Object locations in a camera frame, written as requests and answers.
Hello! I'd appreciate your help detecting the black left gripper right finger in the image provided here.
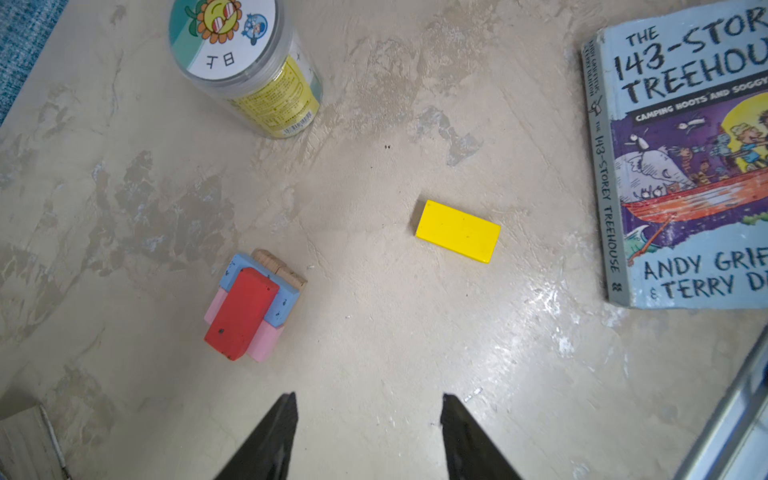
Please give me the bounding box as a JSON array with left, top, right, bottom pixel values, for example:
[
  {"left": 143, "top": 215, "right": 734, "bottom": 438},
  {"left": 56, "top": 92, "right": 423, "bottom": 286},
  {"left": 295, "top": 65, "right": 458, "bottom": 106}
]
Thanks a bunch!
[{"left": 440, "top": 393, "right": 522, "bottom": 480}]

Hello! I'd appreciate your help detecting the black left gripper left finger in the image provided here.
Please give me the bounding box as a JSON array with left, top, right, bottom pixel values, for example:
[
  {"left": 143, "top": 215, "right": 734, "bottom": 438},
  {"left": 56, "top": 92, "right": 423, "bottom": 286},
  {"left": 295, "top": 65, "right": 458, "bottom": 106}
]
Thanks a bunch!
[{"left": 215, "top": 392, "right": 299, "bottom": 480}]

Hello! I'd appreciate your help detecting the pink wood block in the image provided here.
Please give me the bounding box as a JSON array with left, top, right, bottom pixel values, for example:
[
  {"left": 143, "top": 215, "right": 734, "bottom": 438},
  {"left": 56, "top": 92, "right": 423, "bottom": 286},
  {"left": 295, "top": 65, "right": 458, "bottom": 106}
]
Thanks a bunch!
[{"left": 204, "top": 287, "right": 285, "bottom": 362}]

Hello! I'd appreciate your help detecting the red wood block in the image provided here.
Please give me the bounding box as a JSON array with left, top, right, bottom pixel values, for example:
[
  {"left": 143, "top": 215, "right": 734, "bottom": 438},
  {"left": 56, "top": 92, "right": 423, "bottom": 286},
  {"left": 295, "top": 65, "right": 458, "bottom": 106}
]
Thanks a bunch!
[{"left": 204, "top": 268, "right": 279, "bottom": 361}]

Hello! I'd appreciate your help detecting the light blue wood block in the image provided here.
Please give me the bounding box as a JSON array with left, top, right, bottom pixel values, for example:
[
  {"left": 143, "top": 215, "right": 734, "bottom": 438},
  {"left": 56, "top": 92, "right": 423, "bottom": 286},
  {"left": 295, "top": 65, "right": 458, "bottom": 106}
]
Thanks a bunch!
[{"left": 219, "top": 253, "right": 300, "bottom": 328}]

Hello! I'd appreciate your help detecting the natural wood block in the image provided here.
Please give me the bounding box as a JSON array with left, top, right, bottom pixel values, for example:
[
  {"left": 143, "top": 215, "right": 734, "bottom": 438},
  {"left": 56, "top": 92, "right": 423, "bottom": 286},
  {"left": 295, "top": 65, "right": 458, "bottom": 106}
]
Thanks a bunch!
[
  {"left": 276, "top": 266, "right": 307, "bottom": 291},
  {"left": 252, "top": 249, "right": 287, "bottom": 273}
]

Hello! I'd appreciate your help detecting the yellow rectangular wood block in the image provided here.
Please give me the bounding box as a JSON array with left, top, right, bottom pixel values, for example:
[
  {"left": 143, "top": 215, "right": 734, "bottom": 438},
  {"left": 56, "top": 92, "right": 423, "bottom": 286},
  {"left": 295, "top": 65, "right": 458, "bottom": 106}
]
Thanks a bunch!
[{"left": 415, "top": 200, "right": 501, "bottom": 264}]

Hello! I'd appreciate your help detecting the blue treehouse paperback book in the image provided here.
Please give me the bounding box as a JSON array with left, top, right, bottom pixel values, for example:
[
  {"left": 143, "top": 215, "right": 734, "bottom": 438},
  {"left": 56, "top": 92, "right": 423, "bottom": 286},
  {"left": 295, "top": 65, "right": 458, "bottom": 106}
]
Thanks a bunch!
[{"left": 1, "top": 405, "right": 72, "bottom": 480}]

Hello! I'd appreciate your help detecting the sunflower seed can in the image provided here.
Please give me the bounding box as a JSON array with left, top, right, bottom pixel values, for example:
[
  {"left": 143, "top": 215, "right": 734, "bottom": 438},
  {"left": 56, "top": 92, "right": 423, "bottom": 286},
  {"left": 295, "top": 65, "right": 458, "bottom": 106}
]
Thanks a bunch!
[{"left": 168, "top": 0, "right": 322, "bottom": 139}]

